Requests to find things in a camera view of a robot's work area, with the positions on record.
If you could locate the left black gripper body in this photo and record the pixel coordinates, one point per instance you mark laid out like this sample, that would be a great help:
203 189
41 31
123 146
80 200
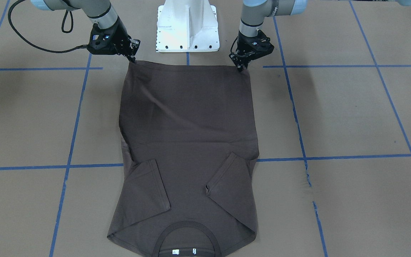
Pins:
245 54

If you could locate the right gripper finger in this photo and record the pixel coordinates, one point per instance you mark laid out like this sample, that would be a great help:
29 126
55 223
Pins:
132 58

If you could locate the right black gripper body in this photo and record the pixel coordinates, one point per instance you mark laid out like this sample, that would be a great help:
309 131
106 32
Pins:
120 34

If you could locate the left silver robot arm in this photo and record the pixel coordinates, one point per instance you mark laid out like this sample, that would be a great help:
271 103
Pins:
255 11

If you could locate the brown t-shirt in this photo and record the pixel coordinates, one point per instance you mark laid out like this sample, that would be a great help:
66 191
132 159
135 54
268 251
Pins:
189 145

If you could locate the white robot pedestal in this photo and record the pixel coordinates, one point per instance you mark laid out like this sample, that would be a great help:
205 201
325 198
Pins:
187 26

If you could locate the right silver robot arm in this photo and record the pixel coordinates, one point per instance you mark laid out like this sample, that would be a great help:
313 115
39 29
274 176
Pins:
101 12

